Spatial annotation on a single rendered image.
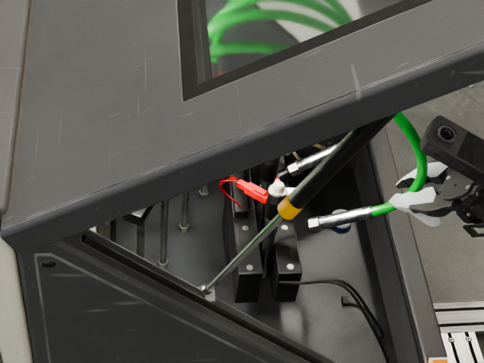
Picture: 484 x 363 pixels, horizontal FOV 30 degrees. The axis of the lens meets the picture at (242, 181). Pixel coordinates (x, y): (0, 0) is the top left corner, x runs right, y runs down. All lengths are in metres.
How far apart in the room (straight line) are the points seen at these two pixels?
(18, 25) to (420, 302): 0.79
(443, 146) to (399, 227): 0.48
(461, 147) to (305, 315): 0.56
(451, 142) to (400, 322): 0.49
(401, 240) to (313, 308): 0.19
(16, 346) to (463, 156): 0.55
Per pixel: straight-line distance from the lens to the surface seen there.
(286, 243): 1.45
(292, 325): 1.54
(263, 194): 1.35
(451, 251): 2.81
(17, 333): 0.96
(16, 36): 0.97
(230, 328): 0.97
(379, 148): 1.67
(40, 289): 0.90
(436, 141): 1.09
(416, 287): 1.48
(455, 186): 1.15
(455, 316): 2.38
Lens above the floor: 2.11
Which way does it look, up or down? 48 degrees down
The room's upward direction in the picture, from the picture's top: 7 degrees clockwise
